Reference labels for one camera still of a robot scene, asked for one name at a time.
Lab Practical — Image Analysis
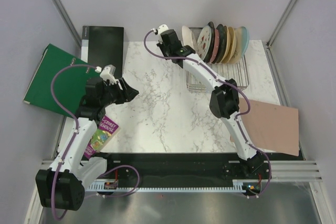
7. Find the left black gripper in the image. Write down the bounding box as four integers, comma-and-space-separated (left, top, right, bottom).
99, 78, 139, 108

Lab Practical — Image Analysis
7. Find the brown floral pattern plate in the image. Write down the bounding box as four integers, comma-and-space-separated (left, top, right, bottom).
182, 26, 198, 52

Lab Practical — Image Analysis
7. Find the white strawberry pattern plate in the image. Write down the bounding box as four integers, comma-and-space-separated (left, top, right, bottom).
197, 25, 213, 62

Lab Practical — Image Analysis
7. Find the black rimmed beige plate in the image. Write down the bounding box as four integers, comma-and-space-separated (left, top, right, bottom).
205, 21, 216, 63

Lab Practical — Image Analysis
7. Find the pink polka dot plate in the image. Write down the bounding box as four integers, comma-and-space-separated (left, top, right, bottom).
210, 28, 220, 63

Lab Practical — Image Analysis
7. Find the wire dish rack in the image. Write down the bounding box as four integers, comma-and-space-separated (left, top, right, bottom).
186, 28, 250, 93

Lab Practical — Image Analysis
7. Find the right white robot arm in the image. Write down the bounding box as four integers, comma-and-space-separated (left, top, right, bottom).
154, 25, 263, 179

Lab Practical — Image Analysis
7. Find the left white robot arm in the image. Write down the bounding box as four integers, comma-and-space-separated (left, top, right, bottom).
35, 77, 139, 211

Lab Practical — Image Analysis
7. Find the dark teal plate in rack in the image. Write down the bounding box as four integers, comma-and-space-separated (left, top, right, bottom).
215, 24, 228, 63

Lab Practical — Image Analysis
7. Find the cream plate in rack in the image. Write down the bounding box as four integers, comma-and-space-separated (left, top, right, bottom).
224, 27, 237, 63
228, 27, 242, 64

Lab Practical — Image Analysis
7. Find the light blue plate in rack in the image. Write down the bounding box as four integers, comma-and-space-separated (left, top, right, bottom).
241, 26, 250, 58

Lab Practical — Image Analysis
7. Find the purple children's book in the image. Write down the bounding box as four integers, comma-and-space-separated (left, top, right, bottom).
84, 115, 120, 159

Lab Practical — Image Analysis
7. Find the black binder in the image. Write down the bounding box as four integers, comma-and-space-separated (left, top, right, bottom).
80, 26, 125, 79

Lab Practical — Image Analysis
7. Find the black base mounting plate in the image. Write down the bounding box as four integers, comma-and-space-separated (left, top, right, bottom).
78, 152, 305, 189

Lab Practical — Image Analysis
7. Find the pink cutting board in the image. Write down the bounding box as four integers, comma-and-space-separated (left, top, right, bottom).
241, 100, 299, 156

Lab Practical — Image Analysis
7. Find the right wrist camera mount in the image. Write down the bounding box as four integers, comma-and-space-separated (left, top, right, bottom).
151, 24, 169, 35

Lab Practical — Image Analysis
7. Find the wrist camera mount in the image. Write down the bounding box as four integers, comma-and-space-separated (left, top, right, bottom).
95, 65, 116, 83
151, 24, 169, 35

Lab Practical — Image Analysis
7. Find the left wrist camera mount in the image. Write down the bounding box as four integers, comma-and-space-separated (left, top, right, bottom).
95, 65, 116, 83

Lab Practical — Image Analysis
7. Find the green ring binder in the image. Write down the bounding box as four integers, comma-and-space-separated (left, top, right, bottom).
23, 44, 99, 117

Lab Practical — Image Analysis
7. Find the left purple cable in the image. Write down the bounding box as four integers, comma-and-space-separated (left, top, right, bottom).
51, 63, 140, 221

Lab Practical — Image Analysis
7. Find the purple cable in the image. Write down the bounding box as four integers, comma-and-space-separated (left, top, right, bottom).
51, 63, 140, 221
143, 27, 272, 200

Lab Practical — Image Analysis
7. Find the left aluminium frame post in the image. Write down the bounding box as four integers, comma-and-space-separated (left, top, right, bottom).
52, 0, 81, 47

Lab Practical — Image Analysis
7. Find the aluminium frame post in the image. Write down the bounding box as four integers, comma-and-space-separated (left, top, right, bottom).
265, 0, 299, 50
52, 0, 81, 47

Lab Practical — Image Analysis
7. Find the white slotted cable duct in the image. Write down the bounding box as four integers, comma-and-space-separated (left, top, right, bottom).
86, 179, 260, 193

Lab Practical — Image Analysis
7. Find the right aluminium frame post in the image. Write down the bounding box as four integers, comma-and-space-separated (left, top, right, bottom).
265, 0, 299, 50

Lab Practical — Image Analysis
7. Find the aluminium front rail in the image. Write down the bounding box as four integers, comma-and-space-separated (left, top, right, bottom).
36, 159, 324, 182

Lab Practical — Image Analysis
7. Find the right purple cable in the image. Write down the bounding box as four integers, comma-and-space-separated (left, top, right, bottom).
143, 27, 272, 200

